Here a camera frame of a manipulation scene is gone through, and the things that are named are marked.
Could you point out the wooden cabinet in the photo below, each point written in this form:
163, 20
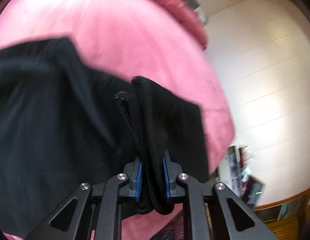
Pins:
284, 217

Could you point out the dark box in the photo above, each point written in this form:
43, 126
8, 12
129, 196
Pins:
254, 191

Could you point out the red duvet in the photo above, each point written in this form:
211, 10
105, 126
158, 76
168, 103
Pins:
177, 2

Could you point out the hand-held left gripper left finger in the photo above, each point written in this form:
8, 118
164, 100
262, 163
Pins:
138, 178

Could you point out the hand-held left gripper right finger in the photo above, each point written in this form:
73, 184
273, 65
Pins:
166, 178

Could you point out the grey bed headboard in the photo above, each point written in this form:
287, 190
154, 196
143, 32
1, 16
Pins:
192, 2

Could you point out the black embroidered pants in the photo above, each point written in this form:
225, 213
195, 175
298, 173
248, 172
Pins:
57, 130

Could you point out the cluttered shelf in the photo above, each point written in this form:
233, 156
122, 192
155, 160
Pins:
236, 165

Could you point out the pink cloth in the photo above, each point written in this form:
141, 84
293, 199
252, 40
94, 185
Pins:
135, 42

